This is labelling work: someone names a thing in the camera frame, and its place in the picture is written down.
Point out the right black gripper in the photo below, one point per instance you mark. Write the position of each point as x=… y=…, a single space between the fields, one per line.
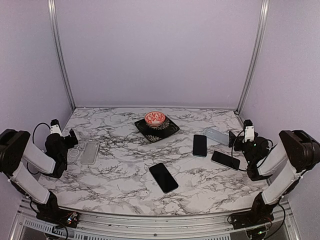
x=237 y=147

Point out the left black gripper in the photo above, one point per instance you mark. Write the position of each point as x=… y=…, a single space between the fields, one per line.
x=70 y=142

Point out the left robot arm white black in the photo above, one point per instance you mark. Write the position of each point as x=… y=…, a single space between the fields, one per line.
x=17 y=150

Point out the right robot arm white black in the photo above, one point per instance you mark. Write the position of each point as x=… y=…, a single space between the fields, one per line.
x=295 y=154

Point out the clear magsafe phone case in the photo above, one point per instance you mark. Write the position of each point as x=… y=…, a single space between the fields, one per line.
x=75 y=153

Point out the grey translucent phone case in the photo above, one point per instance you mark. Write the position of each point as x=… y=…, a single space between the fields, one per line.
x=90 y=152

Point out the black smartphone teal edge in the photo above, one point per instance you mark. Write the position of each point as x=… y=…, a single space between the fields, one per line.
x=199 y=145

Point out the black square floral plate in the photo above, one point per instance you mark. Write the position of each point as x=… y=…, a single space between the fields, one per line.
x=155 y=134

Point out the red white patterned bowl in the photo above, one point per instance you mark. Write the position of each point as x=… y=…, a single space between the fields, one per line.
x=154 y=118

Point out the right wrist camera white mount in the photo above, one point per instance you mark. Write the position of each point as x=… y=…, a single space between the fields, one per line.
x=249 y=131

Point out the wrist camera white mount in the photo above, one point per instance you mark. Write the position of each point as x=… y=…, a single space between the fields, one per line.
x=249 y=131
x=55 y=127

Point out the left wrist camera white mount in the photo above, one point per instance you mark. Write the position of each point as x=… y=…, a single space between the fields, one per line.
x=55 y=127

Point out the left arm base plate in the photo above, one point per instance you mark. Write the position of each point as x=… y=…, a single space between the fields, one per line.
x=62 y=217

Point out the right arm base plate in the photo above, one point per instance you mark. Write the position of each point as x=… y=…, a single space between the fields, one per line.
x=244 y=219

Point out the front aluminium rail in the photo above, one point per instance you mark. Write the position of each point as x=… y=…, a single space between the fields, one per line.
x=109 y=226

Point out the right aluminium frame post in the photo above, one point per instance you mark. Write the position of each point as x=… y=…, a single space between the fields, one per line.
x=258 y=42

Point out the aluminium frame post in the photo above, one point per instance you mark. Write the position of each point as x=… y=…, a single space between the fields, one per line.
x=258 y=42
x=59 y=52

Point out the left aluminium frame post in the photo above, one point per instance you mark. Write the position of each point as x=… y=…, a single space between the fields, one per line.
x=59 y=52

